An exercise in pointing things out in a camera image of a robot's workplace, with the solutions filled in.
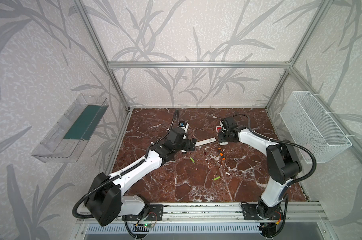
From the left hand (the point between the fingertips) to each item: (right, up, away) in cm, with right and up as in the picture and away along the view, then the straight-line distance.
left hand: (191, 134), depth 82 cm
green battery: (0, -17, +10) cm, 19 cm away
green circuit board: (-21, -42, -12) cm, 48 cm away
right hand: (+20, 0, +15) cm, 25 cm away
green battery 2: (+14, -26, +3) cm, 29 cm away
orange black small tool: (+19, -13, +12) cm, 26 cm away
